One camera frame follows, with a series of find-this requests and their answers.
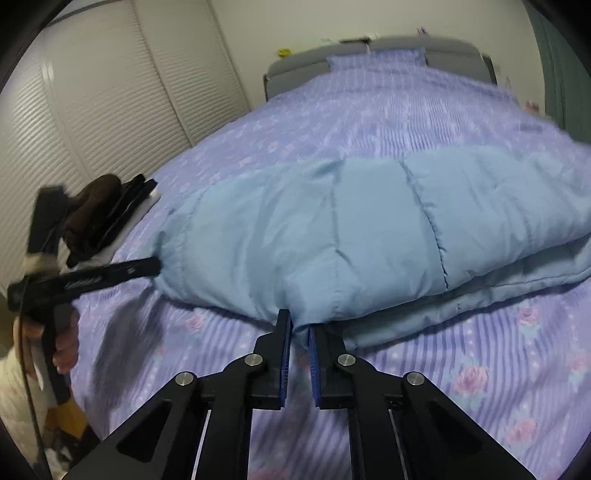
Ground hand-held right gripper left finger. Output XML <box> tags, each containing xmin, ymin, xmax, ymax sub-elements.
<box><xmin>62</xmin><ymin>309</ymin><xmax>293</xmax><ymax>480</ymax></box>

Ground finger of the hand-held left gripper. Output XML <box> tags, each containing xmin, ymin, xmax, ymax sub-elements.
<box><xmin>65</xmin><ymin>257</ymin><xmax>162</xmax><ymax>298</ymax></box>

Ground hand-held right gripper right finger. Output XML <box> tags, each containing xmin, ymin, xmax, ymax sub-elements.
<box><xmin>308</xmin><ymin>325</ymin><xmax>539</xmax><ymax>480</ymax></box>

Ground light blue quilt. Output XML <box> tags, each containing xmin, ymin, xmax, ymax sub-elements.
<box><xmin>151</xmin><ymin>148</ymin><xmax>591</xmax><ymax>352</ymax></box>

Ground person's left forearm white sleeve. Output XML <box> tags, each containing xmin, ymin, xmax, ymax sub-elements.
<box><xmin>0</xmin><ymin>355</ymin><xmax>52</xmax><ymax>467</ymax></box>

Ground person's left hand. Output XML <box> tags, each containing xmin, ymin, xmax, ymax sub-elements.
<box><xmin>13</xmin><ymin>307</ymin><xmax>80</xmax><ymax>376</ymax></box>

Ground dark folded clothes pile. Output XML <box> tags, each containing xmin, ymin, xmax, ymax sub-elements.
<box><xmin>69</xmin><ymin>187</ymin><xmax>162</xmax><ymax>269</ymax></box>

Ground brown fuzzy garment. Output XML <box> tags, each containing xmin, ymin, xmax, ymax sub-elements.
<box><xmin>64</xmin><ymin>174</ymin><xmax>123</xmax><ymax>267</ymax></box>

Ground black folded garment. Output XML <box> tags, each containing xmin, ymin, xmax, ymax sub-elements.
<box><xmin>96</xmin><ymin>174</ymin><xmax>158</xmax><ymax>247</ymax></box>

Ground yellow cloth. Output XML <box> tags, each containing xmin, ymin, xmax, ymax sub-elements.
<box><xmin>46</xmin><ymin>401</ymin><xmax>88</xmax><ymax>437</ymax></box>

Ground white louvered wardrobe doors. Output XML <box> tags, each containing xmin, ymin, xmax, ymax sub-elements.
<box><xmin>0</xmin><ymin>0</ymin><xmax>252</xmax><ymax>287</ymax></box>

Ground purple floral bedsheet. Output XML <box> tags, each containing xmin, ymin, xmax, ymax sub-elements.
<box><xmin>69</xmin><ymin>50</ymin><xmax>591</xmax><ymax>480</ymax></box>

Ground grey bed headboard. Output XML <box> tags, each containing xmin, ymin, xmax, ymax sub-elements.
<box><xmin>263</xmin><ymin>36</ymin><xmax>500</xmax><ymax>101</ymax></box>

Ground purple striped pillow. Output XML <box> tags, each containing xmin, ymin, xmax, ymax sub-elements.
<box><xmin>327</xmin><ymin>48</ymin><xmax>426</xmax><ymax>73</ymax></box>

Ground green curtain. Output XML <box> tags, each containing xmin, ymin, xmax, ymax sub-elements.
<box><xmin>526</xmin><ymin>9</ymin><xmax>591</xmax><ymax>144</ymax></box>

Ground black cable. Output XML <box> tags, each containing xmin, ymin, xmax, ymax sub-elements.
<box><xmin>13</xmin><ymin>277</ymin><xmax>51</xmax><ymax>476</ymax></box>

